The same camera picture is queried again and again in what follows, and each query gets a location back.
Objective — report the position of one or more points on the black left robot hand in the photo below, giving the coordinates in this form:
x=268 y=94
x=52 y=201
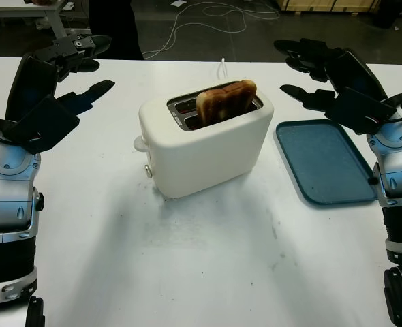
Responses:
x=30 y=85

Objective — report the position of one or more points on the browned toast slice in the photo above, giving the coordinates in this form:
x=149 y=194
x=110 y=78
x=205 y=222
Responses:
x=225 y=102

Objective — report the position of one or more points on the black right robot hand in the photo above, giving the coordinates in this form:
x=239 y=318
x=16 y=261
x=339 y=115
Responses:
x=354 y=71

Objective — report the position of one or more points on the wooden crate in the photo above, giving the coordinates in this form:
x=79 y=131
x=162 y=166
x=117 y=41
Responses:
x=323 y=5

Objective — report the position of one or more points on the person in beige fleece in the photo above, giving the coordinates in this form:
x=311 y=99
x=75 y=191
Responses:
x=116 y=27

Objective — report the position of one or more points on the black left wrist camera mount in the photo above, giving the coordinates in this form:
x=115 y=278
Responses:
x=47 y=126

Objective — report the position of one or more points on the white paper scrap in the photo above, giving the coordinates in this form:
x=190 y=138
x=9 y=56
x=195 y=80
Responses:
x=179 y=3

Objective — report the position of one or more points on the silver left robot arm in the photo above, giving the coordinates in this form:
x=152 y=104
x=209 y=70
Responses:
x=7 y=197

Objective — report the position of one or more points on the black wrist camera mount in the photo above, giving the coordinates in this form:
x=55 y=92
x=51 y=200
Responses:
x=47 y=126
x=361 y=110

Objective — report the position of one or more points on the dark round bin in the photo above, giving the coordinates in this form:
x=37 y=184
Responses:
x=386 y=13

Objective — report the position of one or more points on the white metal desk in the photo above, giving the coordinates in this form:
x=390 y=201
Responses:
x=17 y=12

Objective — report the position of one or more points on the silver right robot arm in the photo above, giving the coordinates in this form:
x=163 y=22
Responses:
x=400 y=160

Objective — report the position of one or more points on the blue plastic tray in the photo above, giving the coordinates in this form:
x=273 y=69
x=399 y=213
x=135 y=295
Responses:
x=323 y=163

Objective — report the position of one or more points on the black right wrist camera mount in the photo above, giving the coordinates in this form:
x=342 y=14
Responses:
x=361 y=110

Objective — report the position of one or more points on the white two-slot toaster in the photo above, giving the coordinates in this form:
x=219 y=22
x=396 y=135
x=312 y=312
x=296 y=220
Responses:
x=204 y=153

